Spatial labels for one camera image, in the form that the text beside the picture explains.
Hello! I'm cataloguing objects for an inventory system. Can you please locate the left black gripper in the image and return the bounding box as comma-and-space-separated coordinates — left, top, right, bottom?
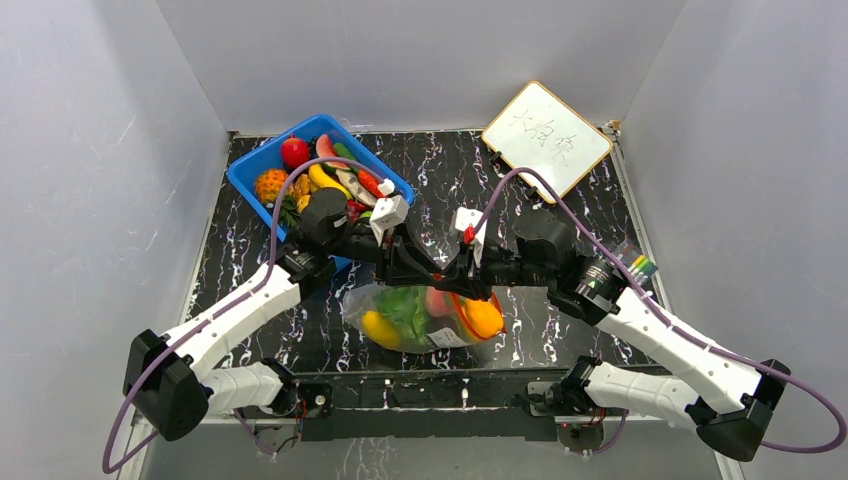
328, 218, 441, 287

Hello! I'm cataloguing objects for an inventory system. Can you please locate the green toy lettuce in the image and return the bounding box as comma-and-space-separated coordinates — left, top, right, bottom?
373, 286, 434, 354

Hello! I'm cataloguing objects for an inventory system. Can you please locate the toy peach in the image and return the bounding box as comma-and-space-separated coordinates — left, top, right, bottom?
424, 287, 456, 318

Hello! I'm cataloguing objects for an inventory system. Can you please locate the yellow toy bell pepper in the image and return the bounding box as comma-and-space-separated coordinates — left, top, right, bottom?
463, 300, 505, 341

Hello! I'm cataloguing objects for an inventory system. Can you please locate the clear zip top bag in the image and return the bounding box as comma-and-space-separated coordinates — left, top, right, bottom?
341, 225, 508, 356

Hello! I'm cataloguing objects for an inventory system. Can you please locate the yellow toy mango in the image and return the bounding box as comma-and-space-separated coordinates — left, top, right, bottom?
362, 310, 403, 351

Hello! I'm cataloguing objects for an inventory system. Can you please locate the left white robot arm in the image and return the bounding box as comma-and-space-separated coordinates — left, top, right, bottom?
124, 188, 446, 441

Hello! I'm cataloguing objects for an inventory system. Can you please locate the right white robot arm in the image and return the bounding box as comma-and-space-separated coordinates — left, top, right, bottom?
446, 207, 785, 462

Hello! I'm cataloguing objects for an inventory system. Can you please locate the toy carrot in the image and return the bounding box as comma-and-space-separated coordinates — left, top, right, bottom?
357, 169, 385, 199

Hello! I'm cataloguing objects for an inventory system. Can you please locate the toy mushroom slice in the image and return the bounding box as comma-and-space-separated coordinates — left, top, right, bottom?
336, 170, 377, 208

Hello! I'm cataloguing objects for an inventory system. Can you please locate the toy banana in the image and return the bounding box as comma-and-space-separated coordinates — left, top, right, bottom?
307, 163, 352, 200

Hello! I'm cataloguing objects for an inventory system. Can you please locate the green toy cucumber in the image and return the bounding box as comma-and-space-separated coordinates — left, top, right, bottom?
331, 142, 359, 175

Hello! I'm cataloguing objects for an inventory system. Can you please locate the toy watermelon slice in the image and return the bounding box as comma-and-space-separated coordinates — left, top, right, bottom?
314, 134, 351, 173

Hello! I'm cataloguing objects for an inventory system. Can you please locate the orange toy pineapple fruit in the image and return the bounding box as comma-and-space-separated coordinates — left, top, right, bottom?
254, 168, 301, 227

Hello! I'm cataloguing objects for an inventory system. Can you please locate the red toy pomegranate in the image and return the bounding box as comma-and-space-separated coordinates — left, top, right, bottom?
280, 135, 312, 169

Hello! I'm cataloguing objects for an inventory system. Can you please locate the white dry-erase board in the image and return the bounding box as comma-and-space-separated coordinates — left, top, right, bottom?
481, 81, 613, 204

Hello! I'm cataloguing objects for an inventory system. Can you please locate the pack of coloured markers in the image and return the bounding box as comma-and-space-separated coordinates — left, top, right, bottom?
612, 239, 658, 286

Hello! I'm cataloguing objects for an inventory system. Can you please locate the blue plastic bin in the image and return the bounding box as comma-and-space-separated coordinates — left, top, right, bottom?
226, 115, 415, 243

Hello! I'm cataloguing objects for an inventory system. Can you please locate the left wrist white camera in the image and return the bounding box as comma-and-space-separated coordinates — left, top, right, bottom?
369, 179, 410, 246

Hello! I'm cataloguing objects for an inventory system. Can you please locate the wrist white camera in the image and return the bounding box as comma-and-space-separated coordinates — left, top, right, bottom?
452, 207, 487, 267
369, 179, 410, 246

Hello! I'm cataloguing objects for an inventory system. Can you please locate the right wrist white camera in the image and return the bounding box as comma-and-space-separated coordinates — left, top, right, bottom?
452, 207, 487, 267

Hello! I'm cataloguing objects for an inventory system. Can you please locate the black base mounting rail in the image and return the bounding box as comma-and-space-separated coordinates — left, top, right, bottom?
132, 364, 670, 444

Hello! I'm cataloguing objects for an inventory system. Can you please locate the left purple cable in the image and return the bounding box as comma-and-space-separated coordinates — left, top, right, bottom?
101, 156, 392, 475

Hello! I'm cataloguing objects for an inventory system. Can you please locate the purple cable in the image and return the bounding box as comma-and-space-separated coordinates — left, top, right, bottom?
473, 167, 848, 456
101, 156, 392, 475

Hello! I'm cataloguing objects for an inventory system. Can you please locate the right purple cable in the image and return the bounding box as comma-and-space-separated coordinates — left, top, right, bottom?
473, 167, 848, 456

